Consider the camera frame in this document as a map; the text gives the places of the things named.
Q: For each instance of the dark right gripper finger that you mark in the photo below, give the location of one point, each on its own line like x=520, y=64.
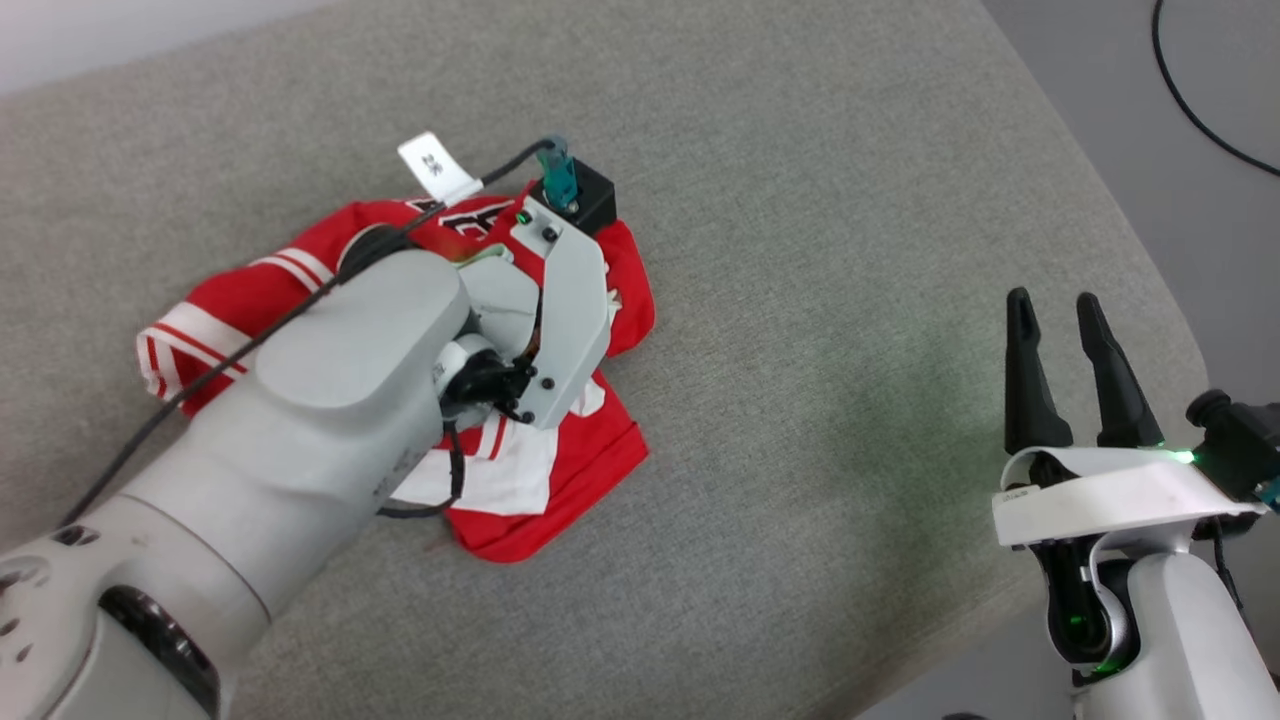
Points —
x=1030, y=390
x=1118, y=385

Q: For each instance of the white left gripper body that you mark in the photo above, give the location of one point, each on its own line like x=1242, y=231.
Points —
x=575, y=310

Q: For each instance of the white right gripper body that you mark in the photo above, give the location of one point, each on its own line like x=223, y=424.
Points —
x=1110, y=495

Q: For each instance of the red and white jersey garment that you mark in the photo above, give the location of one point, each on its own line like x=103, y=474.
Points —
x=590, y=470

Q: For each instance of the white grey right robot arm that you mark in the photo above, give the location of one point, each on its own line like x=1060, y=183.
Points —
x=1170, y=640

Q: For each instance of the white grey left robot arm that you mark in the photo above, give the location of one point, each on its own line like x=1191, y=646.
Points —
x=300, y=430

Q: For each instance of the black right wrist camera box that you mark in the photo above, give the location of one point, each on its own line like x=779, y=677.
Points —
x=1235, y=440

